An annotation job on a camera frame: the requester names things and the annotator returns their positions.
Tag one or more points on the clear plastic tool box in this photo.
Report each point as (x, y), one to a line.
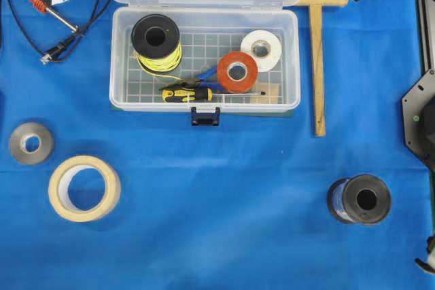
(209, 29)

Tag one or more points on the orange soldering iron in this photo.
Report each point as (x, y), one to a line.
(44, 9)

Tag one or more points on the blue table cloth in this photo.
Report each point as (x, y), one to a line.
(242, 205)

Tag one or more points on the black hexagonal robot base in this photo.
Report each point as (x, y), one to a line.
(418, 119)

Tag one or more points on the blue wire spool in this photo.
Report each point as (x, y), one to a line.
(363, 200)

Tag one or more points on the yellow black screwdriver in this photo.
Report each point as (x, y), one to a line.
(180, 94)

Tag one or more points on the white tape roll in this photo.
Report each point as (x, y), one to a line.
(264, 47)

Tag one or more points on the beige masking tape roll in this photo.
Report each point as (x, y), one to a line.
(84, 189)

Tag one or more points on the black box latch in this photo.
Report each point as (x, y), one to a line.
(205, 118)

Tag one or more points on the blue handled pliers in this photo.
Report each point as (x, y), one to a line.
(201, 80)

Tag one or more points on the aluminium frame rail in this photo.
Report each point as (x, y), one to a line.
(425, 23)

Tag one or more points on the yellow wire spool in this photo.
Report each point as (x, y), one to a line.
(156, 41)

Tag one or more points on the grey tape roll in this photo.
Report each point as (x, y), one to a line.
(31, 143)

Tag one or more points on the red tape roll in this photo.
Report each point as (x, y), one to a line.
(237, 72)

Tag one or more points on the wooden mallet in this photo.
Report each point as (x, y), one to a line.
(317, 54)

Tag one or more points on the black white object at edge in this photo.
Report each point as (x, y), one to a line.
(428, 265)

